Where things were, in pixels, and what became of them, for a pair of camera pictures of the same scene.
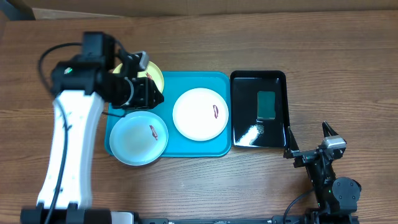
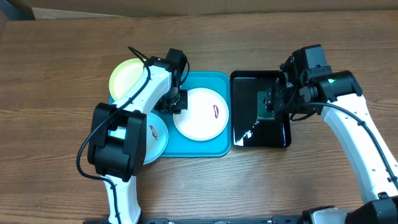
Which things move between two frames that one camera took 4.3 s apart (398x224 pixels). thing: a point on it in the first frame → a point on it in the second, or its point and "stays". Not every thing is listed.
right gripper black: (304, 156) → (275, 99)
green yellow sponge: (266, 105) stays
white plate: (200, 114) stays
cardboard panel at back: (65, 9) stays
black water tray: (259, 108) stays
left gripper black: (144, 99) → (183, 104)
